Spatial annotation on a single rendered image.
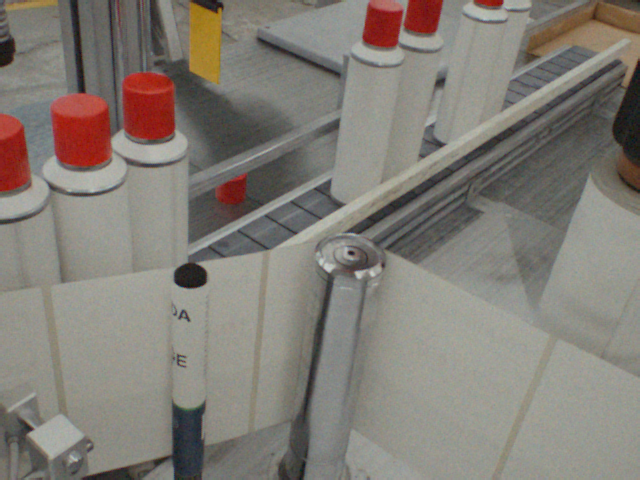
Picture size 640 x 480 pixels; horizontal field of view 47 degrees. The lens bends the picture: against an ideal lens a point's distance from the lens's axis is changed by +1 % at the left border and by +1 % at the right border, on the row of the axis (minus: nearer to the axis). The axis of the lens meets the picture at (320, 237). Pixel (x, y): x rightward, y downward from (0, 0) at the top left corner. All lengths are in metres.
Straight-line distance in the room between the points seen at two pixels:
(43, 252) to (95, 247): 0.04
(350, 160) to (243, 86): 0.41
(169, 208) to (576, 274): 0.28
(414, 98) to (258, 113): 0.34
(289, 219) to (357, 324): 0.35
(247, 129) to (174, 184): 0.48
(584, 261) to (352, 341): 0.19
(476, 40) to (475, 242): 0.23
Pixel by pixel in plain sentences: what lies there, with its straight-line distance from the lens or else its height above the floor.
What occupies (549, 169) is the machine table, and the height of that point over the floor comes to 0.83.
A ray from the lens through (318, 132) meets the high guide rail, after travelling 0.72.
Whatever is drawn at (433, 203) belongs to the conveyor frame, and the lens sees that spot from 0.81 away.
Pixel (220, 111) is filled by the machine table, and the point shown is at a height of 0.83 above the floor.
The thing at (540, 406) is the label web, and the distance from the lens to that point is 0.39.
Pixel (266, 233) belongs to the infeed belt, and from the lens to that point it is 0.70.
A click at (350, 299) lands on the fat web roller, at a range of 0.37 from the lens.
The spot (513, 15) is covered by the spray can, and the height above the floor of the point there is 1.03.
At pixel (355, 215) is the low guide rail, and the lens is 0.69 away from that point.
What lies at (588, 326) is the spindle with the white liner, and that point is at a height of 0.97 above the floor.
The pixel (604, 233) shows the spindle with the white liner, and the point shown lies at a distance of 0.50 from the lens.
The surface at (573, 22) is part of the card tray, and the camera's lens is 1.57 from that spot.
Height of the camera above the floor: 1.29
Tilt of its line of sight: 36 degrees down
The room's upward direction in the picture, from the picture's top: 8 degrees clockwise
